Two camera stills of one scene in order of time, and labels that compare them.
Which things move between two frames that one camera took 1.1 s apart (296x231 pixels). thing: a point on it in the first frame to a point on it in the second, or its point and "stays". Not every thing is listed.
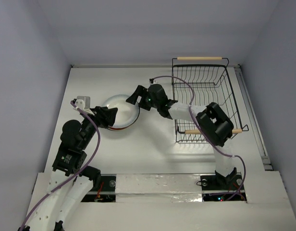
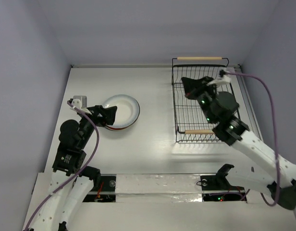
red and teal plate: (115, 129) stays
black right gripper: (142, 98) to (200, 89)
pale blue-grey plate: (127, 113) stays
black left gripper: (105, 115) stays
